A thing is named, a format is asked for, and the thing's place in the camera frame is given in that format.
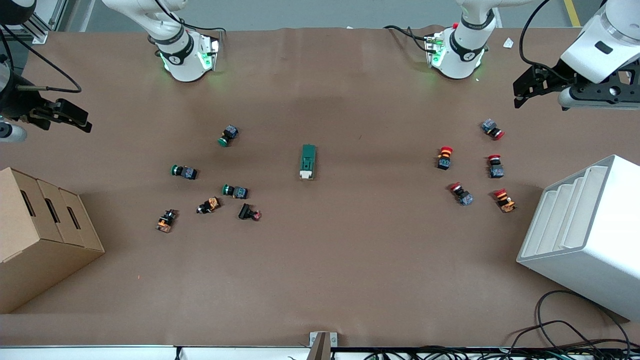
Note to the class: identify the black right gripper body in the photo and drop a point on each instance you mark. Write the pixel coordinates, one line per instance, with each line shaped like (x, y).
(19, 105)

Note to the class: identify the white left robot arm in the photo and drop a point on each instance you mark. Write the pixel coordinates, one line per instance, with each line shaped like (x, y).
(595, 55)

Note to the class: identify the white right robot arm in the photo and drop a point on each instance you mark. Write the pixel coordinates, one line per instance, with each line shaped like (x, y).
(182, 62)

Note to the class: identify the small white paper scrap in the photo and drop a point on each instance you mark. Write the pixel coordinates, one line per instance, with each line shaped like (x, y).
(508, 43)

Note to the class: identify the red push button grey body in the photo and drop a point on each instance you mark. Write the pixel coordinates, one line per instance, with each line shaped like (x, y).
(495, 167)
(492, 129)
(461, 194)

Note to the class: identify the red emergency button orange body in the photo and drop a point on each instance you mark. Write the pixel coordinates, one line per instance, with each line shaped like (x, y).
(504, 200)

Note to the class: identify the brown cardboard box with slots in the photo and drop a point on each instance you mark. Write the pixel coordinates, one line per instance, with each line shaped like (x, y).
(40, 250)

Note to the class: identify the white stepped sorting box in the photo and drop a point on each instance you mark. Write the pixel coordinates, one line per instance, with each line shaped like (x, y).
(595, 250)

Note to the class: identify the aluminium frame profile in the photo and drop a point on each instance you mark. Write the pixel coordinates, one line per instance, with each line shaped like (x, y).
(40, 34)

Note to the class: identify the green push button switch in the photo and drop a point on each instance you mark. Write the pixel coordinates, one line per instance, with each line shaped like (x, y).
(228, 135)
(235, 191)
(184, 172)

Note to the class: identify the black knob orange selector switch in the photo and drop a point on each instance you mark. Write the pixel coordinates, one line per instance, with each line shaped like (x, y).
(209, 205)
(166, 221)

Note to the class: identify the black switch small red button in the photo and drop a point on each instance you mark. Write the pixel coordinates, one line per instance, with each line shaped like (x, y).
(248, 212)

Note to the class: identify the white table edge rail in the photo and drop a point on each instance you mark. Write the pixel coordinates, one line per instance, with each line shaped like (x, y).
(100, 353)

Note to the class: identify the grey metal bracket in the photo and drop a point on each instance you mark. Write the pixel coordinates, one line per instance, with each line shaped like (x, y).
(334, 339)

